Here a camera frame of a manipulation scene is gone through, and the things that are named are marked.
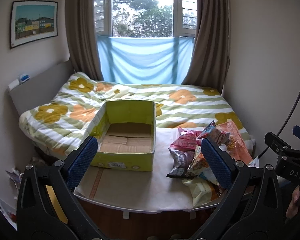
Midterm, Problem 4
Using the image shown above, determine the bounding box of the purple snack bag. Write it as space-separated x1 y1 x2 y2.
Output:
166 148 194 179

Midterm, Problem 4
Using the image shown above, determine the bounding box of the fries snack bag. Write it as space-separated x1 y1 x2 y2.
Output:
187 145 219 186

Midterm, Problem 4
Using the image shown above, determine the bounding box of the pale green snack bag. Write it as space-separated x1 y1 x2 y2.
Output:
182 177 224 208

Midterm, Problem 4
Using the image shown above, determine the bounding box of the right hand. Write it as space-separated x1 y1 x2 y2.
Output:
285 186 300 219

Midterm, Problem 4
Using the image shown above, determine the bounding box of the pink floral cloth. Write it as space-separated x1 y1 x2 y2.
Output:
217 120 253 165

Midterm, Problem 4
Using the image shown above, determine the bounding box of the floral striped duvet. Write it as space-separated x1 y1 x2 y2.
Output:
19 72 254 157

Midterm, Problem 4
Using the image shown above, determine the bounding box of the green cardboard box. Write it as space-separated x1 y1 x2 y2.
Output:
87 100 156 172

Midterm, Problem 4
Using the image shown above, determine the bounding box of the grey headboard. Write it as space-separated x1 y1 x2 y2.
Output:
9 61 75 115

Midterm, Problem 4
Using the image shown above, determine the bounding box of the right brown curtain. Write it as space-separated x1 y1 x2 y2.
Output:
182 0 230 93

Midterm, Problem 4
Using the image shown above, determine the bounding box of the brown curtain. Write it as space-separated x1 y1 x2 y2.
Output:
65 0 104 81
182 0 230 93

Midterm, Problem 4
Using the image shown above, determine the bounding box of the blue window cloth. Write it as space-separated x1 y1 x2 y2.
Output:
97 35 194 85

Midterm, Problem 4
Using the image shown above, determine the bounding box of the framed houses picture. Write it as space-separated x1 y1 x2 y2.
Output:
10 1 58 49

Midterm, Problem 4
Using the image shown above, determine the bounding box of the window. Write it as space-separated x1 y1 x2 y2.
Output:
94 0 197 38

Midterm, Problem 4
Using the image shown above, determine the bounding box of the left brown curtain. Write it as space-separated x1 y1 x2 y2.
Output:
65 0 104 81

